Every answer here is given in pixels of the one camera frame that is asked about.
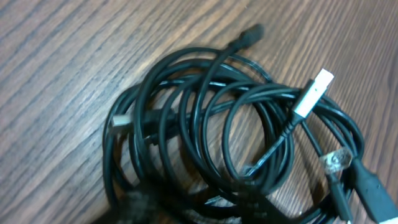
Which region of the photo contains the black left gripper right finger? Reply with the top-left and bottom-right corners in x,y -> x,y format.
239,185 -> 292,224

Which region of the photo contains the black usb cable silver plug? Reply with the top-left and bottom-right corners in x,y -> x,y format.
133,68 -> 364,200

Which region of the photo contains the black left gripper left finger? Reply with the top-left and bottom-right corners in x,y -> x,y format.
90,184 -> 186,224

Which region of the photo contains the thin black usb cable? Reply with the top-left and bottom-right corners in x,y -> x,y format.
105,77 -> 398,224

